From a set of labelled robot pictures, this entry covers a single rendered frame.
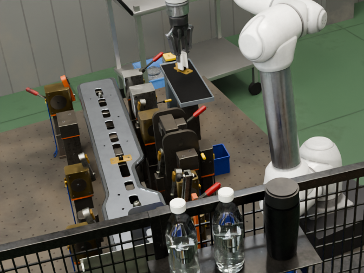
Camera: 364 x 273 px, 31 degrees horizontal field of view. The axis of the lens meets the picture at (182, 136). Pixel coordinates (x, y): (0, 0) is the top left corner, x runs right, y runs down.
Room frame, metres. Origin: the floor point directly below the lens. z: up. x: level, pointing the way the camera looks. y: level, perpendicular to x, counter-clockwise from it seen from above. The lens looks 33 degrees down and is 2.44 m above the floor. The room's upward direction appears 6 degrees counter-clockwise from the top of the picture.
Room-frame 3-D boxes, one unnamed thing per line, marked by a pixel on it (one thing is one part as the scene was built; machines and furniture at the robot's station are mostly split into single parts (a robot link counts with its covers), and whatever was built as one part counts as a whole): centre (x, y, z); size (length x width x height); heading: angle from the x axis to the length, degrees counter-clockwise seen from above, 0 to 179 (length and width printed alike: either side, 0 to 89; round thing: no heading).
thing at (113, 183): (2.12, 0.26, 1.00); 1.38 x 0.22 x 0.02; 12
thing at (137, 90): (2.46, 0.14, 0.90); 0.13 x 0.08 x 0.41; 102
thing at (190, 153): (1.93, -0.01, 0.91); 0.07 x 0.05 x 0.42; 102
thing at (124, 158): (2.10, 0.24, 1.01); 0.08 x 0.04 x 0.01; 101
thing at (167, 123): (2.05, 0.02, 0.94); 0.18 x 0.13 x 0.49; 12
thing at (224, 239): (1.04, -0.08, 1.53); 0.07 x 0.07 x 0.20
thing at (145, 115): (2.30, 0.11, 0.89); 0.12 x 0.08 x 0.38; 102
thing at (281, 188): (1.06, -0.19, 1.52); 0.07 x 0.07 x 0.18
